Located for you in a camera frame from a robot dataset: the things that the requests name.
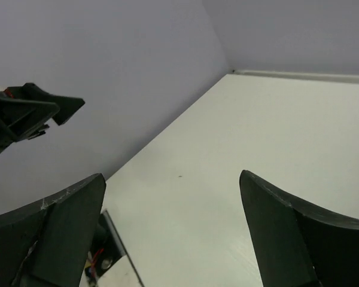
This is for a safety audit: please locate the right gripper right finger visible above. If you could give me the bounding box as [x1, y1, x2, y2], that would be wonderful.
[239, 170, 359, 286]

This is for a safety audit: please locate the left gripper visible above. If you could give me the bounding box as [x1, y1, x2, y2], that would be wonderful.
[0, 83, 85, 153]

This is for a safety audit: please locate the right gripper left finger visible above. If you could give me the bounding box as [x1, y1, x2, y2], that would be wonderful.
[0, 173, 106, 286]

